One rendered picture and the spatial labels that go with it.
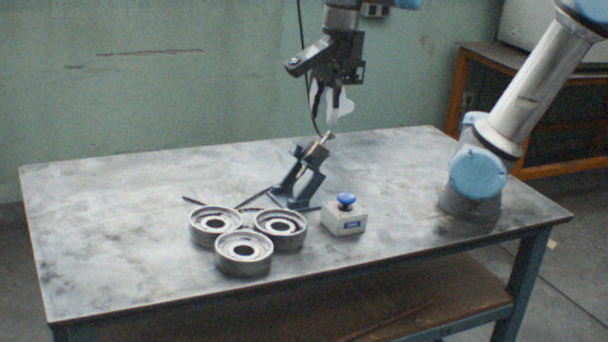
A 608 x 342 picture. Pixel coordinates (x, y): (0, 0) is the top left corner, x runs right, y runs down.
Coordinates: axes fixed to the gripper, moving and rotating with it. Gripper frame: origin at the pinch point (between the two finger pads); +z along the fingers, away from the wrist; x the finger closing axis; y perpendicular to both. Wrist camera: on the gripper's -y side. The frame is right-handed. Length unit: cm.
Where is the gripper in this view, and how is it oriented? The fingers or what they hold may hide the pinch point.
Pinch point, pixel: (320, 120)
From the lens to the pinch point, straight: 134.9
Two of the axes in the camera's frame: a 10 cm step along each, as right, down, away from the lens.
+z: -1.0, 9.0, 4.2
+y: 8.7, -1.2, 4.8
